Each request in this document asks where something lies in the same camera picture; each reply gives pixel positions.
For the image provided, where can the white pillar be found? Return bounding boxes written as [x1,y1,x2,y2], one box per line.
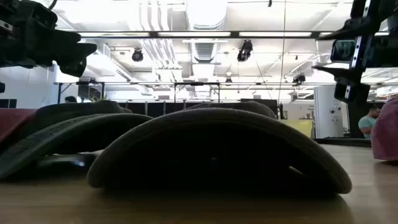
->
[313,85,345,139]

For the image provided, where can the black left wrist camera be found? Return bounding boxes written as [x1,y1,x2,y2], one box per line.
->
[29,2,59,31]

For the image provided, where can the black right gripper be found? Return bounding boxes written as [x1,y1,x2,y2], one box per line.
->
[312,17,398,104]

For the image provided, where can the maroon baseball cap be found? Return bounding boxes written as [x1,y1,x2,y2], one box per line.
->
[371,98,398,162]
[0,108,38,147]

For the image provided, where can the black monitor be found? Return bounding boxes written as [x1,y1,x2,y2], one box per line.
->
[0,98,18,109]
[241,98,279,110]

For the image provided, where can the white ceiling air duct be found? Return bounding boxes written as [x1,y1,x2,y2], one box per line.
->
[185,0,228,31]

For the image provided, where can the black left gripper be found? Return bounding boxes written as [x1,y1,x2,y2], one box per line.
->
[29,26,98,78]

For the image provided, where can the black overhead light beam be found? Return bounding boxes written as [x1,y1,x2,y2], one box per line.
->
[77,30,336,39]

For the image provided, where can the black background rig frame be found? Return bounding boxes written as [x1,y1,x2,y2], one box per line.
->
[53,81,221,103]

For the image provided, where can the black aluminium table frame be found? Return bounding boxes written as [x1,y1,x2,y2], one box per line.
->
[313,138,373,148]

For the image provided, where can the dark grey baseball cap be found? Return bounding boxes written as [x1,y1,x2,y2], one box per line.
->
[86,100,353,195]
[0,99,153,180]

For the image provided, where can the black partition wall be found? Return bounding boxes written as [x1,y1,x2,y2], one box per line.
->
[347,101,374,138]
[118,101,190,118]

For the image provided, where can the white ceiling vent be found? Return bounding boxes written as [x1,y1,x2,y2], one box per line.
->
[192,42,218,64]

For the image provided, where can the thin hanging cable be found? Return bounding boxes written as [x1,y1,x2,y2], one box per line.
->
[277,0,287,103]

